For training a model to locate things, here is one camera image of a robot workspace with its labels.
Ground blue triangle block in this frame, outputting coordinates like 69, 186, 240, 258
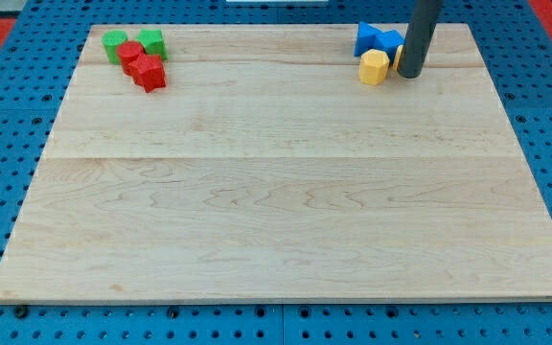
354, 21, 382, 58

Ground wooden board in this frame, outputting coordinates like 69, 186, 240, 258
0, 24, 552, 306

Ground yellow hexagon block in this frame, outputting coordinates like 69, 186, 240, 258
357, 49, 390, 86

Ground red star block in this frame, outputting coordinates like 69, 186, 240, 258
129, 54, 167, 93

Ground blue cube block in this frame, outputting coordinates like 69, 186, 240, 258
374, 30, 404, 62

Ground yellow block behind rod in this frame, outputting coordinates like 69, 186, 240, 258
392, 45, 403, 72

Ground green cube block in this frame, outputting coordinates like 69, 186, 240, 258
135, 29, 168, 60

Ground green cylinder block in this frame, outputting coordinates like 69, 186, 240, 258
101, 30, 128, 64

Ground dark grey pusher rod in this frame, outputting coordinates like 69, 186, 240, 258
397, 0, 444, 79

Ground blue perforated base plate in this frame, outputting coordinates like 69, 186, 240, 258
0, 0, 552, 344

